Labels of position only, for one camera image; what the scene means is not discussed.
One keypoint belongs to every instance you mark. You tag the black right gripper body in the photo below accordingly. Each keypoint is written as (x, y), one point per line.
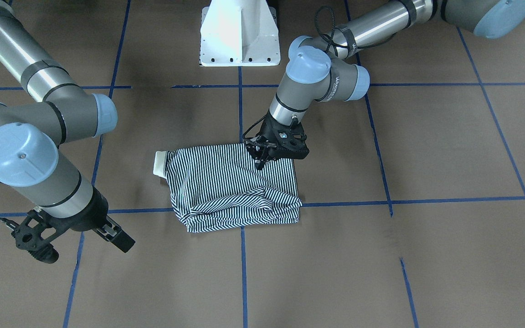
(90, 213)

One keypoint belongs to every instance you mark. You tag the navy white striped polo shirt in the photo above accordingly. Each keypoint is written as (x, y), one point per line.
(217, 187)

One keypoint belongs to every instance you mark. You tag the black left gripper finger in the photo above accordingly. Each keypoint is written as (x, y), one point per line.
(261, 160)
(255, 149)

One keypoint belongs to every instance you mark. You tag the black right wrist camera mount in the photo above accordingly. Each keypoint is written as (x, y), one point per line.
(35, 235)

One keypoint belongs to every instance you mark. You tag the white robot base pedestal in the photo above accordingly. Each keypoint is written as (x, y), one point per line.
(239, 33)

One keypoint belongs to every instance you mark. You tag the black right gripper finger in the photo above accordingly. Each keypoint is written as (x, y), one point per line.
(112, 232)

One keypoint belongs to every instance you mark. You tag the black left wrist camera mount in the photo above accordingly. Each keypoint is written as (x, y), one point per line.
(291, 143)

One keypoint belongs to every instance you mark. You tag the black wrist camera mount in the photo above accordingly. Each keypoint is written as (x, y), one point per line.
(291, 143)
(35, 235)

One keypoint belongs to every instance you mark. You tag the brown table cover mat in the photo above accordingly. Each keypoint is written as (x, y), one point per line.
(414, 197)

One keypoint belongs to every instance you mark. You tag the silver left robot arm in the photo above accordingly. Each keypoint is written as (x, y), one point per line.
(317, 69)

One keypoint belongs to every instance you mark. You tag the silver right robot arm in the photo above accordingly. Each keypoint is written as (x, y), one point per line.
(30, 137)

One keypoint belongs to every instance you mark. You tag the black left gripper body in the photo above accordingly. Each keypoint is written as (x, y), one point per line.
(269, 130)

